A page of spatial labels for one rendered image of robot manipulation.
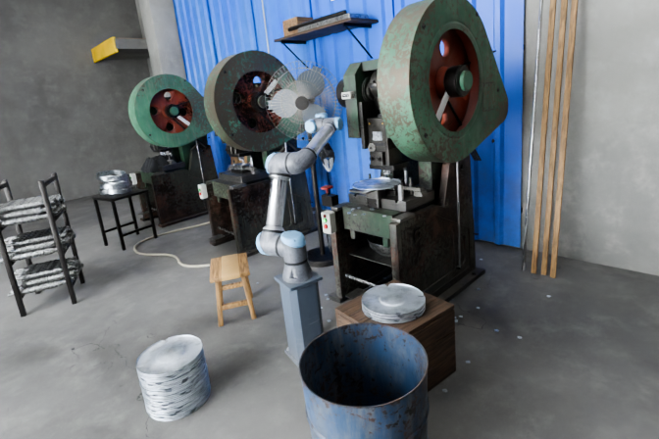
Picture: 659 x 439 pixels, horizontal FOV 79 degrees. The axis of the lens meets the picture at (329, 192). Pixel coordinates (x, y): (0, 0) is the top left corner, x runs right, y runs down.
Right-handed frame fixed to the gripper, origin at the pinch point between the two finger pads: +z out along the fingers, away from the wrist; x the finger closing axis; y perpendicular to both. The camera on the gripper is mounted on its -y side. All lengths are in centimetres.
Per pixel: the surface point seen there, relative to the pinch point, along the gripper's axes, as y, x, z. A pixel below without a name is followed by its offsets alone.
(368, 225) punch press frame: -28.6, -9.3, 31.3
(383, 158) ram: -25.9, -25.2, -6.4
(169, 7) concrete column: 485, 52, -192
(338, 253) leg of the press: -10, 5, 52
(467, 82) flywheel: -66, -53, -45
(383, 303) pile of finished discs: -86, 14, 45
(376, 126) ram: -19.7, -25.2, -24.5
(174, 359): -57, 107, 57
